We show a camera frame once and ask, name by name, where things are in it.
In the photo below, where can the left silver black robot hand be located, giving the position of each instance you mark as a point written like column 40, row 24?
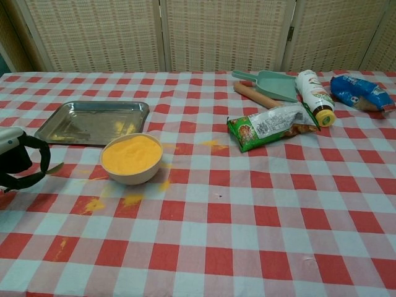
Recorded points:
column 12, row 161

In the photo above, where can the black spoon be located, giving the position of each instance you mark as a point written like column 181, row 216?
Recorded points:
column 56, row 167

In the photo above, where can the rectangular metal tray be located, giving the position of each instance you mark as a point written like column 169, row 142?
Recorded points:
column 92, row 122

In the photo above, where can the yellow bowl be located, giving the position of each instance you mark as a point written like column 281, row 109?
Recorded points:
column 132, row 153

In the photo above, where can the red white checkered tablecloth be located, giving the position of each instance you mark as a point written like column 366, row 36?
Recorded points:
column 216, row 232

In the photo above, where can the woven folding screen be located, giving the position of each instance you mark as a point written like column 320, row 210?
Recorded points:
column 216, row 34

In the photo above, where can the sausage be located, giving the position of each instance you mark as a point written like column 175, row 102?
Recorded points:
column 250, row 92

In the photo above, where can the green snack bag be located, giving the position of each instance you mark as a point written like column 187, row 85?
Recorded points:
column 266, row 128

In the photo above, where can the green plastic dustpan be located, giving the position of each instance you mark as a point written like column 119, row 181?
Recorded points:
column 275, row 86

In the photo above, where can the white bottle with yellow cap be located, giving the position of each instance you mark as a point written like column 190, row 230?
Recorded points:
column 314, row 92

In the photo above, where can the blue snack bag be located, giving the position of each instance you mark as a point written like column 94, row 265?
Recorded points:
column 355, row 92

